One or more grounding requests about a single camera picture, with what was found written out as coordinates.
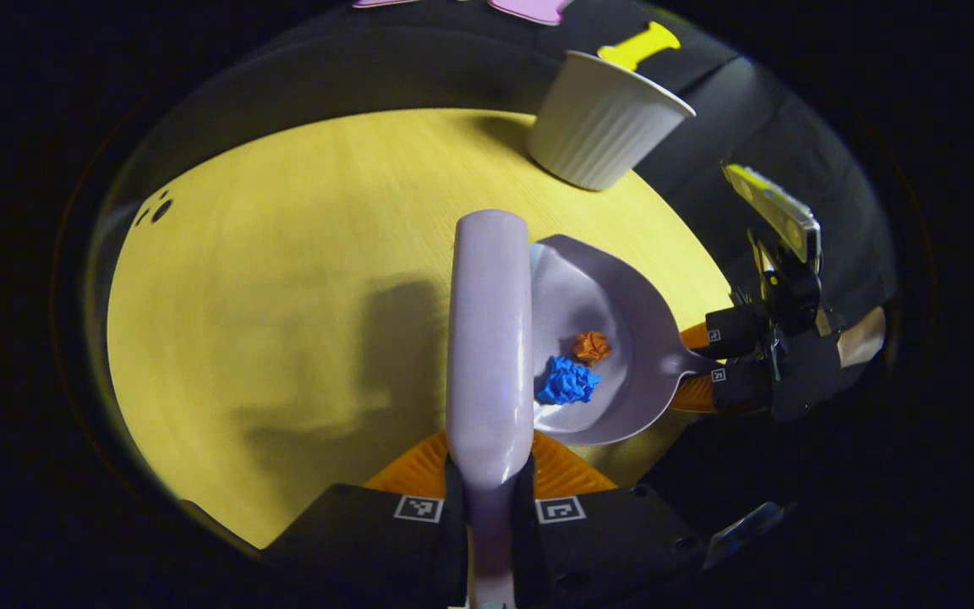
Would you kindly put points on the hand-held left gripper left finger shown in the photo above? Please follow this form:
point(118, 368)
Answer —
point(369, 541)

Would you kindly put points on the blue paper ball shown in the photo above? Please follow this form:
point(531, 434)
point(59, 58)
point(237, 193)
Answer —
point(567, 381)

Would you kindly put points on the orange paper ball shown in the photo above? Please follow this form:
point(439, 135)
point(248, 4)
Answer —
point(592, 347)

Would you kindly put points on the small pink broom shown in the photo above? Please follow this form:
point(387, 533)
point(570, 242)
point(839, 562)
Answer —
point(491, 338)

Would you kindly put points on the black backdrop cloth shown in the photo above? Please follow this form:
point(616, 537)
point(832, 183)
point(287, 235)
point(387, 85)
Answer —
point(453, 59)

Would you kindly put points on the pink dustpan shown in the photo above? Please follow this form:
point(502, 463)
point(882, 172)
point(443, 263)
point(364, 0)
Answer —
point(639, 304)

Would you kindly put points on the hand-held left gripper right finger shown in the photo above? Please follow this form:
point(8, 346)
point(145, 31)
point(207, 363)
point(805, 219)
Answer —
point(614, 541)

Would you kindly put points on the white ribbed garbage bin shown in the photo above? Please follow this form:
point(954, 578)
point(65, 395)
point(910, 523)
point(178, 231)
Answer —
point(597, 118)

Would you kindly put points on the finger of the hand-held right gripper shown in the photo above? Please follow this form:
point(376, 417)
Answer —
point(736, 331)
point(741, 389)

